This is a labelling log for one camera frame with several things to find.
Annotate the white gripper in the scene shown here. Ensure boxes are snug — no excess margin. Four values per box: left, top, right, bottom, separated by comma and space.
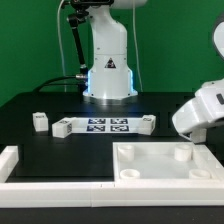
172, 78, 224, 143

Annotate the white square table top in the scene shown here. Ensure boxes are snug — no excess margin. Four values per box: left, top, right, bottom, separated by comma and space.
113, 142, 224, 181

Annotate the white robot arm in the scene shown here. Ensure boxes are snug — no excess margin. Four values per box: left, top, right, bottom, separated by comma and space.
59, 0, 224, 143

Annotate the white fiducial tag sheet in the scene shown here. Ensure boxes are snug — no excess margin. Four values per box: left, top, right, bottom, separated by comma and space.
72, 118, 141, 133

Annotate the white U-shaped obstacle fence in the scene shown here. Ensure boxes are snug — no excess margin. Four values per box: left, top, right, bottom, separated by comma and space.
0, 146, 224, 208

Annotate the black cable at base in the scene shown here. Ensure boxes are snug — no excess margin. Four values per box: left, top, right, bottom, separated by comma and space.
32, 75, 88, 93

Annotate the white hanging cable right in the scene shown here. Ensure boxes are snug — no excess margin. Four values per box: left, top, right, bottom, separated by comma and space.
131, 4, 144, 93

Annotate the white hanging cable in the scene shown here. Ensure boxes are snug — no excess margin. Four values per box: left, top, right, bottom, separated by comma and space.
56, 0, 68, 93
131, 4, 144, 93

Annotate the white hanging cable left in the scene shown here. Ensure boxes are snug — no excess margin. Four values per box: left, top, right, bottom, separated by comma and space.
56, 0, 68, 93

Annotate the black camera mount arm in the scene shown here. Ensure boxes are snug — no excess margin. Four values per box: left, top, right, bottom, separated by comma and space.
67, 13, 88, 80

